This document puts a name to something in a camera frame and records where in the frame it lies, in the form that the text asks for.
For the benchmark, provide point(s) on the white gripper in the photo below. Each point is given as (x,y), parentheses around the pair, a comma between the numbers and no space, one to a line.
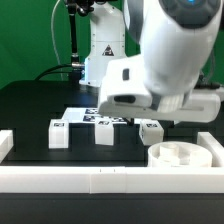
(131,89)

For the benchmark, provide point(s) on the white round stool seat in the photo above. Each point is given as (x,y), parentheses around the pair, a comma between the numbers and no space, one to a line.
(178,154)

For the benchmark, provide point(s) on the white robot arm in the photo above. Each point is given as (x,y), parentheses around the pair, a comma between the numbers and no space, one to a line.
(146,59)

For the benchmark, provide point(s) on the white marker sheet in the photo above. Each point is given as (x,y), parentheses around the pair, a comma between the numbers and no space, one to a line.
(88,115)

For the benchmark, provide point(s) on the white left fence bar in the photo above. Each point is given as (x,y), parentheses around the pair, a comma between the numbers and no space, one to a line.
(6,143)

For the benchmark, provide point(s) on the white front fence bar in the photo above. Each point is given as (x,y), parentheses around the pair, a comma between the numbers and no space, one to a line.
(96,180)

